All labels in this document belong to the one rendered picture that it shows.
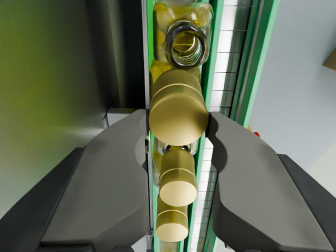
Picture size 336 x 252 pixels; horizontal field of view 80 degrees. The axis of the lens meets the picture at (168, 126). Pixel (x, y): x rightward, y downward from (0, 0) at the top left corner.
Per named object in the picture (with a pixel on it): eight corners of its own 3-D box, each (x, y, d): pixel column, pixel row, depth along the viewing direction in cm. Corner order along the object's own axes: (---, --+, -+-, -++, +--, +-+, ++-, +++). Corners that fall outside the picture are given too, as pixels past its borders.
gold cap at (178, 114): (152, 67, 14) (145, 90, 10) (203, 69, 14) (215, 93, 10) (152, 113, 16) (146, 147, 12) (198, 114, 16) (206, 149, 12)
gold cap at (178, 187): (160, 147, 20) (158, 179, 17) (195, 148, 20) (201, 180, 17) (160, 173, 22) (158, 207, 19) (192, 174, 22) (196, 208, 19)
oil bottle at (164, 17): (161, 3, 34) (149, 0, 16) (194, 3, 34) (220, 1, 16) (161, 38, 37) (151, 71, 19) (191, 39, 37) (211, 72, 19)
